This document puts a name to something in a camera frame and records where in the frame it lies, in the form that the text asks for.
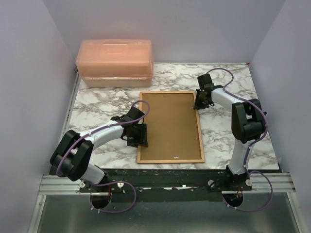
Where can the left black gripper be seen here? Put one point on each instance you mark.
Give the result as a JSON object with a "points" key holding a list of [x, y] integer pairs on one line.
{"points": [[142, 138]]}

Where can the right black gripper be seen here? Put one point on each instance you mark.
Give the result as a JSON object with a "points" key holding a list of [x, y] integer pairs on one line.
{"points": [[198, 105]]}

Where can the orange wooden picture frame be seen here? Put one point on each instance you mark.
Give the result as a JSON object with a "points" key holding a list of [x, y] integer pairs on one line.
{"points": [[201, 145]]}

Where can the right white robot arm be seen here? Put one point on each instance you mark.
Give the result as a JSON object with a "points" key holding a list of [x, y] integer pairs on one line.
{"points": [[248, 122]]}

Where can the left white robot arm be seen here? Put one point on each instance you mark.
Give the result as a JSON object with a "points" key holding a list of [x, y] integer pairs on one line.
{"points": [[72, 156]]}

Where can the orange translucent plastic storage box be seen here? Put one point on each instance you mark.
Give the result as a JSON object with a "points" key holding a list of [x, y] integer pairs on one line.
{"points": [[116, 63]]}

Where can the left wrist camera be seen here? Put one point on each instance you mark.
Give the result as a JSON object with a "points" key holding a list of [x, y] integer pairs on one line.
{"points": [[134, 115]]}

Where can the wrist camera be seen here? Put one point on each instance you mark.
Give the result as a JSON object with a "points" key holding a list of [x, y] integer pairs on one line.
{"points": [[205, 82], [134, 115]]}

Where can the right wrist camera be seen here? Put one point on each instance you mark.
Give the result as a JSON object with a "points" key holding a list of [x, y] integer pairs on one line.
{"points": [[205, 82]]}

